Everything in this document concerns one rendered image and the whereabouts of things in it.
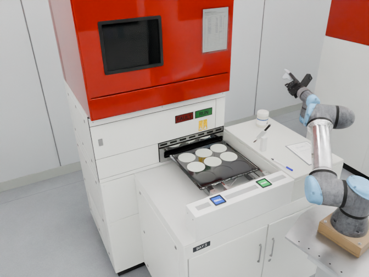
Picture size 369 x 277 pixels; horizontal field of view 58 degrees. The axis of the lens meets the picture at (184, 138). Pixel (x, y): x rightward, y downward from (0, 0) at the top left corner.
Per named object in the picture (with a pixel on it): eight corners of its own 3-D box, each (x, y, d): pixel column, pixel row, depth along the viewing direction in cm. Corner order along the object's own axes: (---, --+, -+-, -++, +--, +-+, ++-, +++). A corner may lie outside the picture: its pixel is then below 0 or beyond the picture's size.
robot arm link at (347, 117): (365, 107, 155) (337, 107, 203) (340, 105, 157) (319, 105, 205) (362, 132, 157) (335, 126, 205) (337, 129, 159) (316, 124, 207)
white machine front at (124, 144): (98, 181, 187) (87, 116, 167) (221, 145, 219) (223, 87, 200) (100, 184, 184) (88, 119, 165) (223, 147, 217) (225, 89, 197)
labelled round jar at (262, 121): (253, 124, 213) (255, 110, 208) (262, 121, 215) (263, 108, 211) (261, 128, 207) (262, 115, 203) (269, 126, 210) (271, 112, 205)
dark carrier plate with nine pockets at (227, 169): (172, 155, 195) (172, 155, 194) (221, 141, 208) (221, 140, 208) (201, 187, 168) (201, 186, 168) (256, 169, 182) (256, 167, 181)
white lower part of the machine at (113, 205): (91, 218, 279) (73, 132, 240) (178, 189, 312) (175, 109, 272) (117, 282, 224) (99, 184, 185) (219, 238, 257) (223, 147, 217)
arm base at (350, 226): (372, 224, 146) (379, 206, 141) (361, 243, 137) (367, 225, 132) (337, 208, 155) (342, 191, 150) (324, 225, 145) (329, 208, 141)
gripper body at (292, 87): (283, 84, 214) (292, 92, 204) (295, 76, 212) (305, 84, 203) (288, 92, 218) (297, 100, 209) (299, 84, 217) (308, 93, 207)
